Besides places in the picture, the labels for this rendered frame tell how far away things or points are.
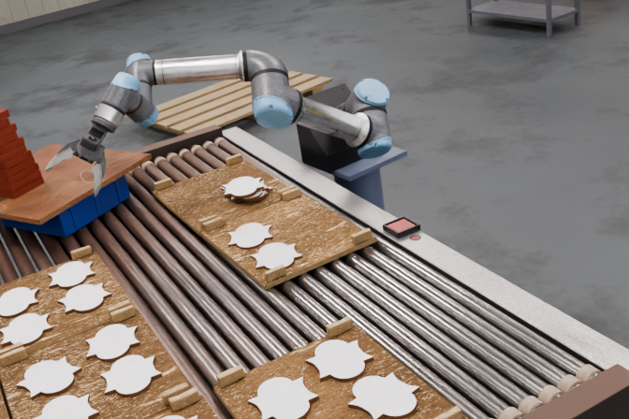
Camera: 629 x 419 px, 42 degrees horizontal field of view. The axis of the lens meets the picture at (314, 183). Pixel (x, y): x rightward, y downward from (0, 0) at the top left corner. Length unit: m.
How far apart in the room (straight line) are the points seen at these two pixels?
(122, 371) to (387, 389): 0.60
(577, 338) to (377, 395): 0.45
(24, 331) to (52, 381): 0.26
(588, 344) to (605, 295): 1.86
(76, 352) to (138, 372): 0.22
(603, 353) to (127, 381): 1.00
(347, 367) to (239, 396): 0.23
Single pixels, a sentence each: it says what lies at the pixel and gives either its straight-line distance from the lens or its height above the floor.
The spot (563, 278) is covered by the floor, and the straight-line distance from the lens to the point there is 3.77.
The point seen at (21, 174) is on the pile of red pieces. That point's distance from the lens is 2.74.
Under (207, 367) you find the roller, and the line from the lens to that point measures 1.86.
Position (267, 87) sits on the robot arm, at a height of 1.29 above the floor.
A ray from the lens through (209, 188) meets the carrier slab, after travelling 2.70.
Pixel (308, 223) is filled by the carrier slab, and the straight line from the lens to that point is 2.34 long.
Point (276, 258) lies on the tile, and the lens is 2.17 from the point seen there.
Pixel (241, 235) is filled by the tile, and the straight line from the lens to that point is 2.33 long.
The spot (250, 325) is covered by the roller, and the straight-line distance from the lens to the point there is 1.97.
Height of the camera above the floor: 1.98
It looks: 24 degrees down
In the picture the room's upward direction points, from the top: 9 degrees counter-clockwise
